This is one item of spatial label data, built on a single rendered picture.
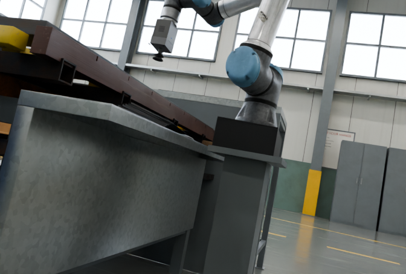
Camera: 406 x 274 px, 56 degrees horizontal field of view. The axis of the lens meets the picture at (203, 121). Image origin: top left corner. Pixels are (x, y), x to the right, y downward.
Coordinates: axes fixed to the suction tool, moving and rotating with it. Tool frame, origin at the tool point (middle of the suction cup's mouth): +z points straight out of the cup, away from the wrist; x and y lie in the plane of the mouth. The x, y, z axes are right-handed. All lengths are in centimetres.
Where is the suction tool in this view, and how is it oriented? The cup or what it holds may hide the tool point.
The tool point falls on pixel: (157, 59)
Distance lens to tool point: 151.6
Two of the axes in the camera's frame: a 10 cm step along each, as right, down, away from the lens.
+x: 9.4, 1.9, -2.8
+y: -2.3, -2.3, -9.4
